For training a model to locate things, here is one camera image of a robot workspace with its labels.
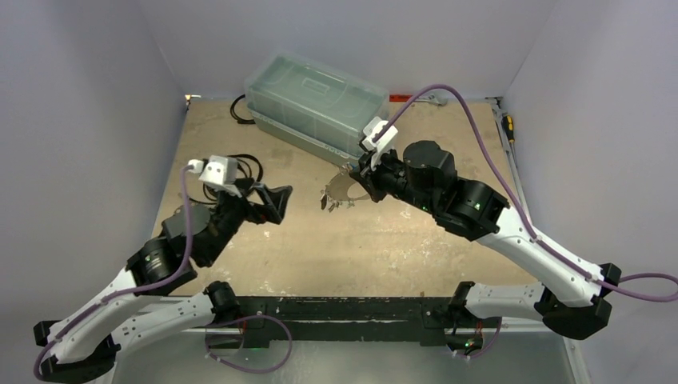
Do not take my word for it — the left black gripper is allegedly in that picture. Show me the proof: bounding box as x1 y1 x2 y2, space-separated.
202 176 292 264

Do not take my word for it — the oval metal keyring plate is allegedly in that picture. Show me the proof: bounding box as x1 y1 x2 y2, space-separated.
320 163 370 213

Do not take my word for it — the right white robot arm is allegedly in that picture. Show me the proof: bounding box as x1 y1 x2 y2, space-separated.
349 140 621 340

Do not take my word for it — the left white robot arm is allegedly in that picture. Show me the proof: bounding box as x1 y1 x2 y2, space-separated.
33 178 293 383

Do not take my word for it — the translucent green storage box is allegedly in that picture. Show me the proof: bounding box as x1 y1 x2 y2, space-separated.
244 51 389 166

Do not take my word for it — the yellow black screwdriver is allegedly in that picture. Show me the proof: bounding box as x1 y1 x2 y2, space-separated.
501 114 515 145

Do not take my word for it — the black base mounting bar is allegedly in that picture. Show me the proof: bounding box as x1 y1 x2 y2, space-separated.
201 281 505 351

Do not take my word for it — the coiled black cable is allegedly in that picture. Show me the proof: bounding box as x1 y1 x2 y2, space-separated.
188 154 265 206

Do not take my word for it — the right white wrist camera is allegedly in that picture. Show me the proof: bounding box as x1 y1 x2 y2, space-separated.
358 117 398 170

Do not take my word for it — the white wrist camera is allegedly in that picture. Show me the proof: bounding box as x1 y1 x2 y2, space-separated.
358 117 398 170
187 155 242 198

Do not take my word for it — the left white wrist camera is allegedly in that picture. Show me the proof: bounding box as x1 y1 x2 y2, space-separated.
187 155 242 198

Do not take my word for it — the black cable behind box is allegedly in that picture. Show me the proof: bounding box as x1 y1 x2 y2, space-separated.
229 94 257 126

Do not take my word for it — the red handled wrench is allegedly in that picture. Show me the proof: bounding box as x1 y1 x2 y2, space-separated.
389 92 448 106

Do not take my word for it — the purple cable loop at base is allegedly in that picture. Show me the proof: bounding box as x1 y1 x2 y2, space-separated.
204 310 295 374

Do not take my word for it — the aluminium rail right side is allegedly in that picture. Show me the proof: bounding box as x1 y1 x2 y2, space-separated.
485 97 592 384

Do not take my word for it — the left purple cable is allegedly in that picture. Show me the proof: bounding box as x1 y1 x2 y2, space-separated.
33 165 196 382

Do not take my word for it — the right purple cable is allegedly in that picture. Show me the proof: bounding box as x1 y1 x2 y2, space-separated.
373 83 678 304

